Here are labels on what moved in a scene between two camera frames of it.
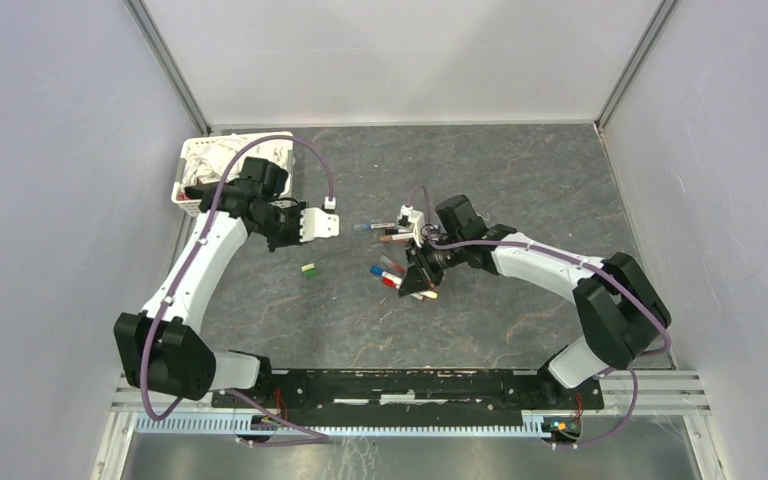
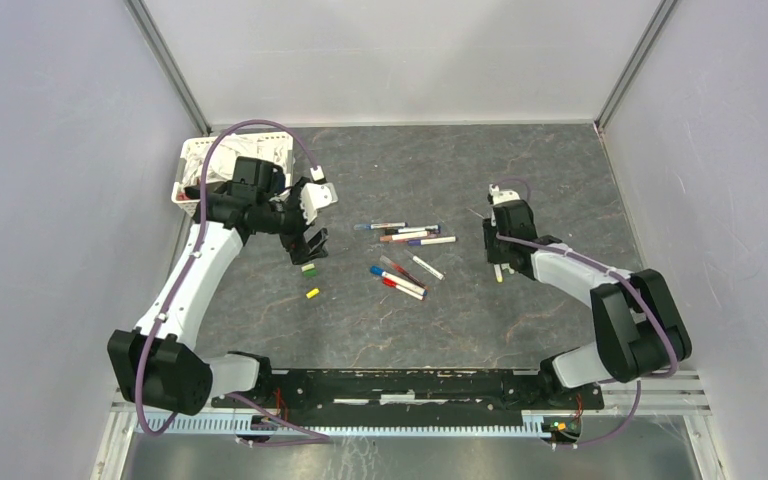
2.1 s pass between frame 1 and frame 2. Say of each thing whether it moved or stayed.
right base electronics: stayed
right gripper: moved
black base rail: stayed
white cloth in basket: stayed
